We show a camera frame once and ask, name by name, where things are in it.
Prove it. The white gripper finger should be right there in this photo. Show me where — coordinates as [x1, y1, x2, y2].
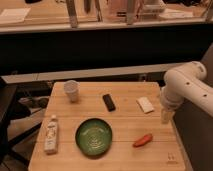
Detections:
[161, 108, 174, 124]

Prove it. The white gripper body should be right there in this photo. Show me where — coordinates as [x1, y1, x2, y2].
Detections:
[160, 86, 183, 110]

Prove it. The red pepper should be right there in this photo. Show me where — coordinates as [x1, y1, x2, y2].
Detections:
[133, 134, 153, 147]

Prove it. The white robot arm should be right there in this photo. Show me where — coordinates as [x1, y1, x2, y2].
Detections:
[159, 61, 213, 124]

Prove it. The white sponge block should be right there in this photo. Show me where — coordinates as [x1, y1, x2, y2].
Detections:
[137, 97, 154, 114]

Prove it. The black rectangular remote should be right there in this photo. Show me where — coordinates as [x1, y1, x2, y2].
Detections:
[103, 94, 116, 112]

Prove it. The green round plate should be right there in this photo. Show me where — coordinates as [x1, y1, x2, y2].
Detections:
[75, 118, 113, 157]

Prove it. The white paper cup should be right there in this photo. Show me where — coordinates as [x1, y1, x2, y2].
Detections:
[64, 80, 79, 102]

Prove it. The white lotion bottle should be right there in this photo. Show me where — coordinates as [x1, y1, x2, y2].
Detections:
[44, 115, 58, 154]

